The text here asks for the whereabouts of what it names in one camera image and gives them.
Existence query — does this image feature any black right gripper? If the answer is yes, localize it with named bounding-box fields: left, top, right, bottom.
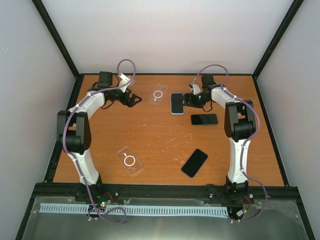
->
left=181, top=92, right=210, bottom=109

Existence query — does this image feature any blue phone black screen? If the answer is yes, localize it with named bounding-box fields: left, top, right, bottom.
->
left=170, top=92, right=185, bottom=114

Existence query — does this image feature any light blue phone case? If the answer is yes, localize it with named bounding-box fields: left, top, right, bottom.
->
left=170, top=92, right=185, bottom=116

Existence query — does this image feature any dark teal phone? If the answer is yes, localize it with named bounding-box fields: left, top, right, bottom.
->
left=190, top=113, right=218, bottom=126

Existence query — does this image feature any clear case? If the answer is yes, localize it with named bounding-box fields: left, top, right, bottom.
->
left=148, top=83, right=168, bottom=106
left=116, top=146, right=144, bottom=176

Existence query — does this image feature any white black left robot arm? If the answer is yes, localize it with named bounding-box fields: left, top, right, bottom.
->
left=56, top=71, right=142, bottom=202

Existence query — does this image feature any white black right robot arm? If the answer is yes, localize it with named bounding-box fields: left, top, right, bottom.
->
left=180, top=74, right=260, bottom=200

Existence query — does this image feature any black phone near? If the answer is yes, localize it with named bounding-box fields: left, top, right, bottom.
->
left=181, top=148, right=208, bottom=178

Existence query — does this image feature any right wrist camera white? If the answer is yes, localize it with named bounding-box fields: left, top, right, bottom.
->
left=188, top=83, right=202, bottom=95

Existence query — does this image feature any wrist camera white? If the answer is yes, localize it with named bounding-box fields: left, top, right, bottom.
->
left=118, top=73, right=135, bottom=93
left=188, top=83, right=202, bottom=95

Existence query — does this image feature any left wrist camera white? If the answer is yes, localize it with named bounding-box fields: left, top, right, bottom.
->
left=118, top=73, right=135, bottom=93

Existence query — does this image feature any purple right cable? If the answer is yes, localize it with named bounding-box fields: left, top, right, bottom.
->
left=192, top=64, right=268, bottom=223

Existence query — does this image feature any purple cable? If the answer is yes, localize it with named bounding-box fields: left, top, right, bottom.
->
left=61, top=58, right=137, bottom=225
left=192, top=64, right=268, bottom=223

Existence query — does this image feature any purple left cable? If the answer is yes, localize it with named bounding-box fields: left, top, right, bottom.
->
left=61, top=58, right=137, bottom=225

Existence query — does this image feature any black aluminium frame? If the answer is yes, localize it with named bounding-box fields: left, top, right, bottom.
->
left=16, top=0, right=304, bottom=240

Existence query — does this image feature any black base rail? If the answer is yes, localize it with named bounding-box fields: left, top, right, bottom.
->
left=33, top=182, right=300, bottom=207

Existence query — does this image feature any light blue cable duct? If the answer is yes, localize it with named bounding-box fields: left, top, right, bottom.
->
left=38, top=203, right=228, bottom=218

